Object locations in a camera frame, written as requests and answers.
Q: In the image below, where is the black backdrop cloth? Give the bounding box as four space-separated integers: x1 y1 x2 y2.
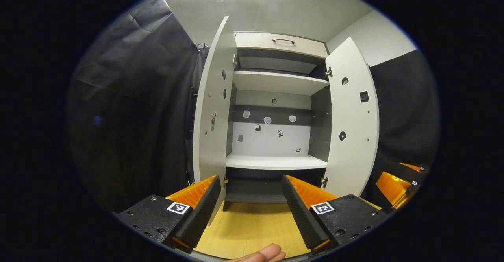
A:
65 0 441 215

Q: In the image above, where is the white cabinet door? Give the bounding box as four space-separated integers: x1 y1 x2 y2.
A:
323 37 380 198
189 16 238 225

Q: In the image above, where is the grey double-door shoe cabinet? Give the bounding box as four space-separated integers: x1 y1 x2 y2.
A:
222 31 331 212

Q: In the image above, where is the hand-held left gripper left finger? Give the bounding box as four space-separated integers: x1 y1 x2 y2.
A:
114 175 222 253

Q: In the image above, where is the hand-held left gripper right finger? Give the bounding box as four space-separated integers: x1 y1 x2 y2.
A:
282 174 388 253

